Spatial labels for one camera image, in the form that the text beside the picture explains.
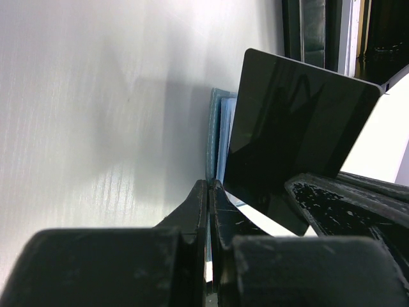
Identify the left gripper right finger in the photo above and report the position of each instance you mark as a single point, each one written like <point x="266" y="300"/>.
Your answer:
<point x="324" y="270"/>

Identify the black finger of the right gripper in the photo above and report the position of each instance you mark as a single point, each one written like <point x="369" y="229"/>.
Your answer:
<point x="333" y="207"/>
<point x="391" y="190"/>

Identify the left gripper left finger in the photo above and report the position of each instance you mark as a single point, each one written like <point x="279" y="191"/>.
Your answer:
<point x="159" y="266"/>

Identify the black card tray box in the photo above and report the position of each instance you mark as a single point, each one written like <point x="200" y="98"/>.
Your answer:
<point x="363" y="39"/>

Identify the blue leather card holder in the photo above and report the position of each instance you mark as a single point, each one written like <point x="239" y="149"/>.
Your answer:
<point x="212" y="150"/>

